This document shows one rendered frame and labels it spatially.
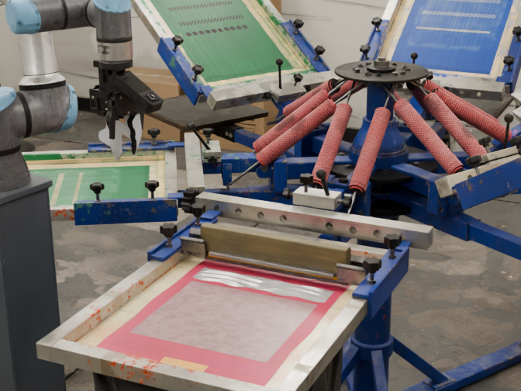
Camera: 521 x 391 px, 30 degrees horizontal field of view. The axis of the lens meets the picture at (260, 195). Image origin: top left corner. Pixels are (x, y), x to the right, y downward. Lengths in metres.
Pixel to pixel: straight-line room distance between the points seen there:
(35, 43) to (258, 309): 0.84
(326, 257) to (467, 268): 2.59
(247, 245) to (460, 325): 2.04
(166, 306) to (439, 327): 2.19
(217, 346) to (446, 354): 2.09
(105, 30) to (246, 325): 0.73
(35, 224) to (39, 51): 0.43
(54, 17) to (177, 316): 0.74
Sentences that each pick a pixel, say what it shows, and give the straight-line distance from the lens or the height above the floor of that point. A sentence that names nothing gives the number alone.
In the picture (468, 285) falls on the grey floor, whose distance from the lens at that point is 4.76.
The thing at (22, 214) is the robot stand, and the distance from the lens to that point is 2.48.
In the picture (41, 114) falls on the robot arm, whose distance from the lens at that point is 2.45.
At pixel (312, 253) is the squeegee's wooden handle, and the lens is 2.41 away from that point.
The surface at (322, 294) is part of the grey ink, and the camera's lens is 2.37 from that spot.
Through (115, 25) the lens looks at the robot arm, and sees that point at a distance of 2.05.
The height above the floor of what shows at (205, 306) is 0.96.
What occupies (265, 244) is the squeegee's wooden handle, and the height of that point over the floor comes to 1.04.
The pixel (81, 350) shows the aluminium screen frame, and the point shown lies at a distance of 2.11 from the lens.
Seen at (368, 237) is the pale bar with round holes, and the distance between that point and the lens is 2.61.
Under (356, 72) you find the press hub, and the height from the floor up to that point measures 1.31.
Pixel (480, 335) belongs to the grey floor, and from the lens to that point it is 4.31.
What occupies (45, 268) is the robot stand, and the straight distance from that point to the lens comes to 2.57.
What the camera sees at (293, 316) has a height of 0.96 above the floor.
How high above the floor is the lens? 2.00
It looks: 20 degrees down
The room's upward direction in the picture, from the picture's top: 1 degrees counter-clockwise
